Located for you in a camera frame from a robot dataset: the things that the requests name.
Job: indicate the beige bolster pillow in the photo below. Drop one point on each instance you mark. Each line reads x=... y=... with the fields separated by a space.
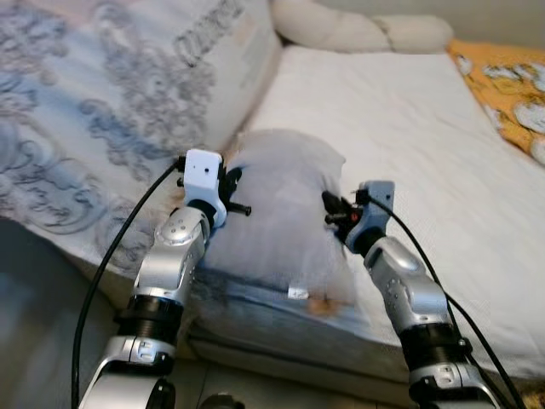
x=358 y=30

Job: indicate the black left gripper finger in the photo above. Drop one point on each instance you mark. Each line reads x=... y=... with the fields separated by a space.
x=240 y=208

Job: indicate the grey pillow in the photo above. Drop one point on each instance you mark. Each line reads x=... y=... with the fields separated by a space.
x=281 y=221

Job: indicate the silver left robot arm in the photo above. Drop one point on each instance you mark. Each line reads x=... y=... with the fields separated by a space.
x=170 y=256

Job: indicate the patterned plastic-wrapped mattress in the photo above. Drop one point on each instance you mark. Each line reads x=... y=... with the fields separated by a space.
x=111 y=102

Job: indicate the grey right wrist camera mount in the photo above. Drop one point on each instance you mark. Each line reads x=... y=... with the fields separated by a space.
x=375 y=209

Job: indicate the white quilted bed mattress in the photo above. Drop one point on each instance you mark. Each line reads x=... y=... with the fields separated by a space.
x=409 y=128

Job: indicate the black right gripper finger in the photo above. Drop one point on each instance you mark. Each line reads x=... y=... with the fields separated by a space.
x=330 y=202

